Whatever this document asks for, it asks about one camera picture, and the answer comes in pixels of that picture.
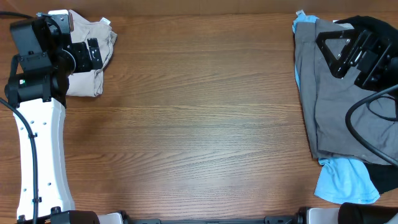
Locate beige shorts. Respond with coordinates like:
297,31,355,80
63,9,118,98

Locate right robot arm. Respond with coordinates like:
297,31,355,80
316,28,397,223

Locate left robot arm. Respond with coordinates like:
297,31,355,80
1,10,103,223

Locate grey shorts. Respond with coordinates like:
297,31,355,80
294,19,398,166

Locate black garment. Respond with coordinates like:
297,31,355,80
339,16,397,194

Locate light blue garment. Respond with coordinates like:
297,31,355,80
292,10,380,204

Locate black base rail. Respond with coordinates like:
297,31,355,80
93,207,312,224

